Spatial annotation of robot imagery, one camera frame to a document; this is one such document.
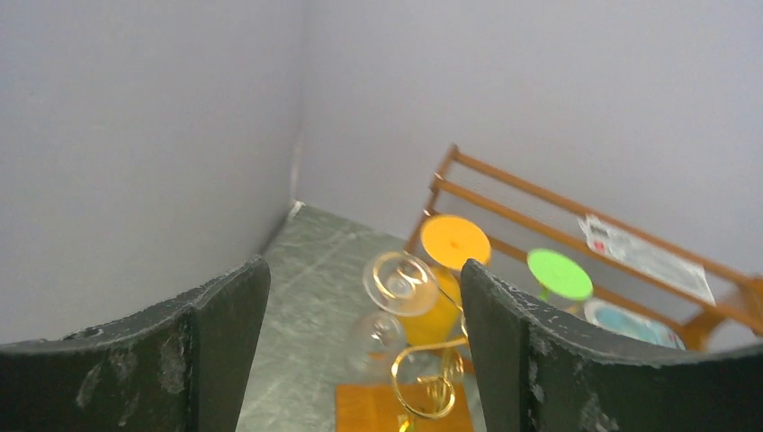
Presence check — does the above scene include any green plastic goblet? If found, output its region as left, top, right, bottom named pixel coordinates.
left=526, top=248, right=594, bottom=313

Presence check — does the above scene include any blue packaged item lower shelf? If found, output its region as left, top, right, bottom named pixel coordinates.
left=583, top=298, right=686, bottom=350

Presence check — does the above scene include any orange plastic goblet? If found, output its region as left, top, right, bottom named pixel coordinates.
left=400, top=214, right=491, bottom=346

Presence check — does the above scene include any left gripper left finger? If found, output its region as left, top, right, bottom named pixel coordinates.
left=1, top=256, right=271, bottom=431

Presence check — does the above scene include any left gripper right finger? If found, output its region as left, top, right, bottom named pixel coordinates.
left=461, top=260, right=762, bottom=431

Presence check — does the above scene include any wooden two-tier shelf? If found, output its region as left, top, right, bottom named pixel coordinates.
left=406, top=146, right=762, bottom=352

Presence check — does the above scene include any gold wire wine glass rack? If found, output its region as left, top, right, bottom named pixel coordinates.
left=335, top=253, right=478, bottom=432

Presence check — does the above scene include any packaged item top shelf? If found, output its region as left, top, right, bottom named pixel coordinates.
left=578, top=214, right=716, bottom=305

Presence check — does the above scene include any clear wine glass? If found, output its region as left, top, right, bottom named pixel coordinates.
left=345, top=250, right=438, bottom=383

